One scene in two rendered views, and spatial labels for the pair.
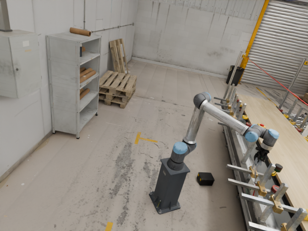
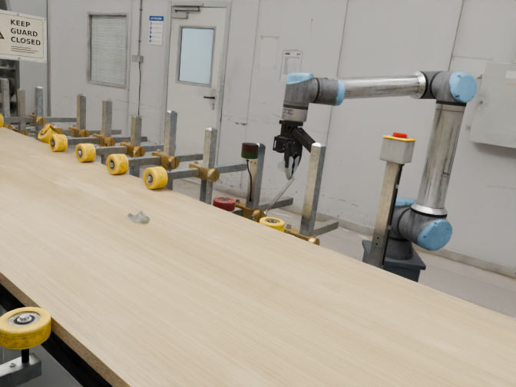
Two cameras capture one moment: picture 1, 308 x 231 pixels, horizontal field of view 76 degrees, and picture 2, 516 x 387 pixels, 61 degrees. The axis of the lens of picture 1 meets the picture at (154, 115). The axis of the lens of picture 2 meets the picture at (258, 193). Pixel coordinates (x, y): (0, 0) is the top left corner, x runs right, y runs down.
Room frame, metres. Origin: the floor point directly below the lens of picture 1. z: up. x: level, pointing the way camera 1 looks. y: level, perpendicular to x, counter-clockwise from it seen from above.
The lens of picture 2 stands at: (2.27, -2.40, 1.33)
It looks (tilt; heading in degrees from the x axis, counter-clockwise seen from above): 14 degrees down; 123
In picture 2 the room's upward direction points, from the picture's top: 7 degrees clockwise
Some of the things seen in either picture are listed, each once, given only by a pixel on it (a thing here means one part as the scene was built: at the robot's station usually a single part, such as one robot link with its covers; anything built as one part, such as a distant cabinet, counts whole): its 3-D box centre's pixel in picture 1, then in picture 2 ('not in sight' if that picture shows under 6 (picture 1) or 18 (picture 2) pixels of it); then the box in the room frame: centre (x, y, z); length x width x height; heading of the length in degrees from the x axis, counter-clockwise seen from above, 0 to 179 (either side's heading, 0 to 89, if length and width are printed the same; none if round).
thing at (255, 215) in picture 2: (261, 188); (246, 212); (1.39, -1.08, 0.85); 0.14 x 0.06 x 0.05; 174
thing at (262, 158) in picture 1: (263, 153); (289, 137); (1.49, -1.01, 1.14); 0.09 x 0.08 x 0.12; 174
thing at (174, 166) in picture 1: (176, 161); (394, 243); (1.77, -0.34, 0.65); 0.19 x 0.19 x 0.10
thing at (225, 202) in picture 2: (274, 192); (223, 213); (1.36, -1.19, 0.85); 0.08 x 0.08 x 0.11
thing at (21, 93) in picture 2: not in sight; (21, 126); (-0.58, -0.86, 0.87); 0.04 x 0.04 x 0.48; 84
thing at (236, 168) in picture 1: (248, 172); (303, 235); (1.62, -1.05, 0.82); 0.44 x 0.03 x 0.04; 84
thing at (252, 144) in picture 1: (250, 147); (382, 234); (1.92, -1.14, 0.93); 0.05 x 0.05 x 0.45; 84
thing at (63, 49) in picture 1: (77, 84); not in sight; (3.09, 1.36, 0.78); 0.90 x 0.45 x 1.55; 179
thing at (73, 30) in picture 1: (80, 31); not in sight; (3.20, 1.37, 1.59); 0.30 x 0.08 x 0.08; 89
